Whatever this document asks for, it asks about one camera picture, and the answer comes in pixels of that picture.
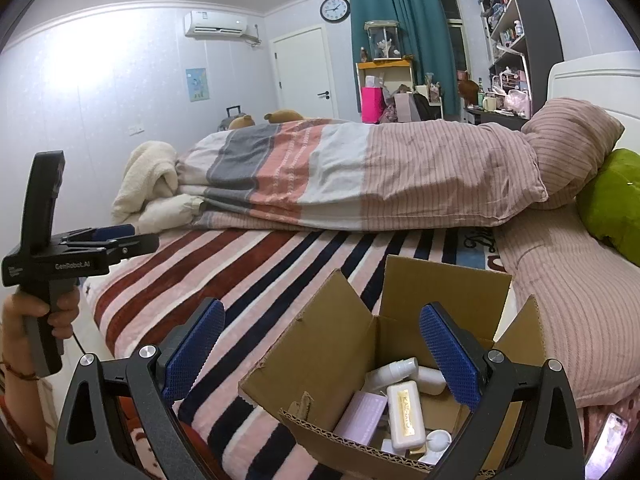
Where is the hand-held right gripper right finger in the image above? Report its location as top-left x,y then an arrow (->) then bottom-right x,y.
419,302 -> 587,480

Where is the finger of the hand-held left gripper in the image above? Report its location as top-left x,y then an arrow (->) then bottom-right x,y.
60,224 -> 136,242
60,232 -> 161,266

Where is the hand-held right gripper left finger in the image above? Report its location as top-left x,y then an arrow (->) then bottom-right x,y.
54,299 -> 227,480

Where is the small white bottle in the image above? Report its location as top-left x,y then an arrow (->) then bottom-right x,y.
365,357 -> 448,396

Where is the small white jar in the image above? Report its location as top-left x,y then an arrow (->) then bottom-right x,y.
417,430 -> 453,465

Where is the purple box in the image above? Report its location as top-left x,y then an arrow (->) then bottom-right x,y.
332,391 -> 388,447

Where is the cardboard box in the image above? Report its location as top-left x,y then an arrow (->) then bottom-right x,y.
239,254 -> 547,476

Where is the person's left forearm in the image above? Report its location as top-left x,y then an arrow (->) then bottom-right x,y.
0,352 -> 56,480

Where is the person's left hand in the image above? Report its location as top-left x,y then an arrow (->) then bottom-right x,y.
1,287 -> 82,356

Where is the cream fleece blanket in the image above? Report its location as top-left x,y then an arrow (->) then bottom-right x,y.
111,140 -> 206,235

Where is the striped fleece blanket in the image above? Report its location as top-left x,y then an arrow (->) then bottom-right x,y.
85,225 -> 511,480

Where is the red printed cloth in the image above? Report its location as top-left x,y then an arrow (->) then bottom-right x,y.
117,400 -> 171,471

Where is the dark suitcase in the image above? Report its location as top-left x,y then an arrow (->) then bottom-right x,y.
218,105 -> 243,133

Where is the smartphone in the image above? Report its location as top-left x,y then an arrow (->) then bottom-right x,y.
584,411 -> 629,480

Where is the striped grey coral quilt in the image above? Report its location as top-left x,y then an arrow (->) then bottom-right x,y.
175,119 -> 548,233

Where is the green plush toy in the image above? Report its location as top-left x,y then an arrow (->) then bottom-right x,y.
575,148 -> 640,267

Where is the white air conditioner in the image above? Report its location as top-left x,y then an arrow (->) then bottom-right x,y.
183,8 -> 249,40

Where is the white door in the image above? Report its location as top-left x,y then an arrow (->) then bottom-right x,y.
272,27 -> 339,121

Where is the pink pillow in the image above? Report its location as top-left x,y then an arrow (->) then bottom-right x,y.
522,97 -> 626,211

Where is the dark desk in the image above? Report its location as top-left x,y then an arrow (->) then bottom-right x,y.
462,105 -> 531,128

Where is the lilac paper bag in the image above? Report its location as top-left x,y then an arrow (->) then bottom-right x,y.
392,94 -> 418,122

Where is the pink bag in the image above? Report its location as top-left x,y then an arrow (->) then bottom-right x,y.
361,86 -> 386,124

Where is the brown furry head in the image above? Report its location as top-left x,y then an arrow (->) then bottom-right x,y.
457,72 -> 480,107

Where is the pink desk organizer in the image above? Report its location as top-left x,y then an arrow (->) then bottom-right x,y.
492,71 -> 530,111

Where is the yellow cabinet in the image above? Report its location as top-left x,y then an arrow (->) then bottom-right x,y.
355,57 -> 416,123

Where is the white headboard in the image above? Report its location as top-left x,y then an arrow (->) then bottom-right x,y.
546,55 -> 640,161

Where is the glass display case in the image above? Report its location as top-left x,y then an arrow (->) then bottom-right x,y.
365,20 -> 402,61

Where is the dark bookshelf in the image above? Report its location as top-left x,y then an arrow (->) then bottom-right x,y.
475,0 -> 563,111

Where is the teal curtain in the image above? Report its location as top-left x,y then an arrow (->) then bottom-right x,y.
348,0 -> 461,121

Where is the red string bracelet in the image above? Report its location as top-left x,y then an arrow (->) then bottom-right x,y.
0,355 -> 38,383

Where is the blue wall poster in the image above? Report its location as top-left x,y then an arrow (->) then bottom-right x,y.
186,67 -> 210,102

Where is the round wall clock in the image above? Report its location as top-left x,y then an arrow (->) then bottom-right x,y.
320,0 -> 350,23

